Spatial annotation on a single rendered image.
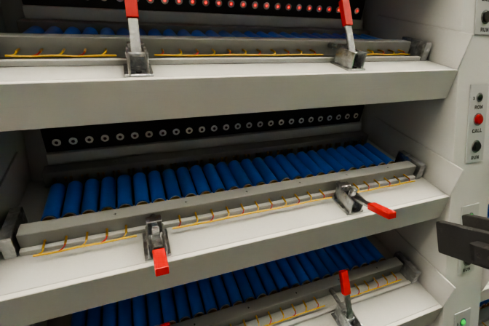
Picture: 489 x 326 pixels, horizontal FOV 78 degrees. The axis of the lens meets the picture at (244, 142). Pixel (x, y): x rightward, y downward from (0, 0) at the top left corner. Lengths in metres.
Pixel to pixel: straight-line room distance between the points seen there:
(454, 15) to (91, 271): 0.58
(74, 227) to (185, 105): 0.18
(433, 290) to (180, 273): 0.45
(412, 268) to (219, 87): 0.48
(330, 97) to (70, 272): 0.35
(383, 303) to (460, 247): 0.30
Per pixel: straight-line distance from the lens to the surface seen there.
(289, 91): 0.37
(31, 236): 0.40
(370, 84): 0.44
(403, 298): 0.64
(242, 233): 0.39
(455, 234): 0.34
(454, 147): 0.56
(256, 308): 0.52
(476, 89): 0.59
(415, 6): 0.62
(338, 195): 0.46
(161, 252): 0.32
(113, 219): 0.38
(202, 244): 0.37
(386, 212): 0.41
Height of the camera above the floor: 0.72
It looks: 9 degrees down
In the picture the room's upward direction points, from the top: 3 degrees counter-clockwise
